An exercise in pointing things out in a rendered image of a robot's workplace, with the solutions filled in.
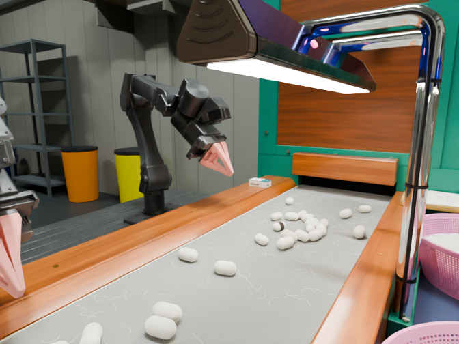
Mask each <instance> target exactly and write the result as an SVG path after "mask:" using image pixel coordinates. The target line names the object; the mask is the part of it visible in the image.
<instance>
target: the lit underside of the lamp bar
mask: <svg viewBox="0 0 459 344"><path fill-rule="evenodd" d="M208 68H211V69H215V70H222V71H226V72H233V73H238V74H245V75H249V76H256V77H260V78H267V79H271V80H275V81H282V82H287V83H294V84H297V85H304V86H308V87H315V88H320V89H327V90H331V91H338V92H342V93H355V92H369V91H366V90H362V89H358V88H355V87H351V86H347V85H342V84H340V83H335V82H332V81H328V80H324V79H321V78H317V77H314V76H310V75H306V74H301V73H299V72H294V71H291V70H286V69H283V68H279V67H276V66H271V65H268V64H265V63H260V62H258V61H255V62H247V63H233V64H226V65H219V66H208Z"/></svg>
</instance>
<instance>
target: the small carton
mask: <svg viewBox="0 0 459 344"><path fill-rule="evenodd" d="M249 185H250V186H256V187H260V188H268V187H269V186H271V180H267V179H261V178H256V177H255V178H252V179H250V180H249Z"/></svg>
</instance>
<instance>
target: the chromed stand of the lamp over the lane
mask: <svg viewBox="0 0 459 344"><path fill-rule="evenodd" d="M405 25H412V26H415V27H416V28H418V29H419V30H414V31H404V32H397V33H387V34H380V35H370V36H363V37H357V38H346V39H340V40H334V41H333V44H334V45H336V47H337V49H338V50H339V51H340V52H341V53H350V52H357V51H371V50H378V49H386V48H399V47H407V46H420V47H421V53H420V60H419V71H418V78H417V80H416V84H417V91H416V97H415V109H414V115H413V127H412V134H411V146H410V152H409V159H408V171H407V177H406V182H405V187H406V190H405V196H404V208H403V215H402V226H401V233H400V245H399V251H398V263H397V270H396V273H395V289H394V295H393V300H392V303H391V308H390V311H389V316H388V319H387V331H386V337H385V340H386V339H387V338H389V337H390V336H391V335H392V334H394V333H396V332H398V331H400V330H402V329H405V328H407V327H410V326H412V325H413V320H414V314H415V305H416V299H417V290H418V284H419V273H420V266H419V257H420V251H421V241H422V235H423V224H424V218H425V213H426V202H427V196H428V186H429V180H430V169H431V163H432V152H433V147H434V136H435V130H436V120H437V114H438V108H439V98H440V92H441V81H442V75H443V65H444V59H445V39H446V27H445V22H444V20H443V18H442V16H441V15H440V14H439V13H438V12H437V11H436V10H434V9H433V8H431V7H429V6H426V5H423V4H417V3H413V4H406V5H398V6H393V7H389V8H380V9H376V10H368V11H363V12H355V13H351V14H342V15H338V16H330V17H325V18H317V19H313V20H304V21H303V26H305V27H306V28H307V30H308V32H309V33H310V34H311V35H312V36H313V37H316V38H317V37H320V36H326V35H336V34H342V33H352V32H358V31H368V30H373V29H384V28H389V27H399V26H405Z"/></svg>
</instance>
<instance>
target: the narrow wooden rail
mask: <svg viewBox="0 0 459 344"><path fill-rule="evenodd" d="M403 194H404V192H400V191H396V192H395V194H394V196H393V198H392V199H391V201H390V203H389V204H388V206H387V209H386V210H385V212H384V214H383V215H382V217H381V219H380V220H379V222H378V224H377V226H376V228H375V230H374V231H373V233H372V235H371V236H370V238H369V240H368V241H367V244H366V245H365V247H364V249H363V251H362V252H361V254H360V256H359V258H358V259H357V262H356V263H355V265H354V267H353V268H352V270H351V272H350V274H349V275H348V278H347V279H346V281H345V283H344V284H343V286H342V288H341V289H340V291H339V293H338V295H337V297H336V299H335V300H334V302H333V304H332V305H331V307H330V309H329V311H328V313H327V314H326V316H325V318H324V320H323V321H322V323H321V325H320V327H319V329H318V331H317V332H316V334H315V336H314V338H313V339H312V341H311V343H310V344H382V343H383V342H384V341H385V337H386V331H387V319H388V316H389V311H390V308H391V303H392V300H393V295H394V289H395V273H396V270H397V263H398V251H399V245H400V233H401V226H402V215H403V208H404V206H403V205H400V200H401V198H402V196H403Z"/></svg>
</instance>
